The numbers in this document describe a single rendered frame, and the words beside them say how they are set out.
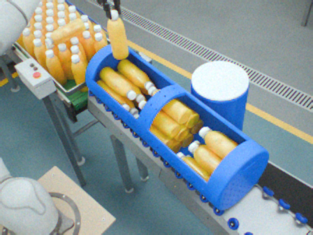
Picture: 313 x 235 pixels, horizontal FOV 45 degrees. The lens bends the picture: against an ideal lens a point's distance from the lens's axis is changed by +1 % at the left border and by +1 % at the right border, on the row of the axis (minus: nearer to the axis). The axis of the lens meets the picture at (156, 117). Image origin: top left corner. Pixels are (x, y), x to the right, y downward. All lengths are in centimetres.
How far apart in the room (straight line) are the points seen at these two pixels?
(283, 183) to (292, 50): 154
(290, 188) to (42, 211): 169
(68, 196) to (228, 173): 65
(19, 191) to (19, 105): 222
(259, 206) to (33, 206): 86
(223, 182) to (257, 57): 240
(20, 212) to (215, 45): 279
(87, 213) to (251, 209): 64
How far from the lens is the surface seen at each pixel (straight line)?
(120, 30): 160
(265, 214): 158
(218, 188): 134
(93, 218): 150
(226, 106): 180
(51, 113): 217
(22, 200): 130
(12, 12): 108
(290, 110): 319
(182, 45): 372
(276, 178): 260
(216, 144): 140
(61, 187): 160
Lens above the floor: 232
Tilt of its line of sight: 49 degrees down
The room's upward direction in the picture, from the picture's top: 7 degrees counter-clockwise
